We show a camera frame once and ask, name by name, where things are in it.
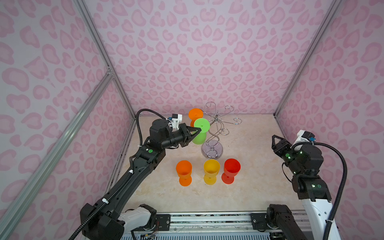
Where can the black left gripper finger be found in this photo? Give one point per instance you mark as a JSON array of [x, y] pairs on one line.
[[187, 130], [188, 137]]

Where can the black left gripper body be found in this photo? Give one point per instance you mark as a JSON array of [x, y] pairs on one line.
[[177, 137]]

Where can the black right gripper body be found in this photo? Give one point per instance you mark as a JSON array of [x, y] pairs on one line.
[[290, 156]]

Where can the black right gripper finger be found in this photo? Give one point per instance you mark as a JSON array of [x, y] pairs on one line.
[[284, 143], [276, 144]]

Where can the orange wine glass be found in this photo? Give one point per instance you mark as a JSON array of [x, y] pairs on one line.
[[195, 114], [184, 171]]

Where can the green plastic wine glass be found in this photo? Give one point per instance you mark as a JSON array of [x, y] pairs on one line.
[[204, 126]]

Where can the yellow plastic wine glass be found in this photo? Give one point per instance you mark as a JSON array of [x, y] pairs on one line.
[[211, 169]]

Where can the red plastic wine glass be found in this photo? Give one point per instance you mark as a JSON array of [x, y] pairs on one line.
[[231, 169]]

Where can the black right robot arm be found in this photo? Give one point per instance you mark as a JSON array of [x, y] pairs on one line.
[[304, 159]]

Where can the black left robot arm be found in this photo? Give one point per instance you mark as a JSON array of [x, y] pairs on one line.
[[129, 180]]

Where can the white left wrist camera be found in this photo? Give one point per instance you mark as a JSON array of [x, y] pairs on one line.
[[174, 121]]

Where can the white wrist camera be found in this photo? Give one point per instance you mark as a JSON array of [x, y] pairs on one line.
[[305, 136], [174, 121]]

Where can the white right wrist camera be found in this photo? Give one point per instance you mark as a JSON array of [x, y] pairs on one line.
[[305, 136]]

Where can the chrome wire wine glass rack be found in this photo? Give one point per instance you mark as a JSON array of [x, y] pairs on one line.
[[212, 148]]

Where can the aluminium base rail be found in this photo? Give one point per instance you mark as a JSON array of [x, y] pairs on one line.
[[146, 219]]

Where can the aluminium frame post back left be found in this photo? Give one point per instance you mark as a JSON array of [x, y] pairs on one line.
[[91, 27]]

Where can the aluminium frame post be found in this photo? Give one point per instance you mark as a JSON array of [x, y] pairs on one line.
[[322, 29], [91, 27]]

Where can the aluminium frame post back right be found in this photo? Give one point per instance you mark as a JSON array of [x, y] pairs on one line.
[[322, 29]]

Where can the aluminium frame strut left diagonal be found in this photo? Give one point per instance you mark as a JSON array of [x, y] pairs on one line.
[[21, 204]]

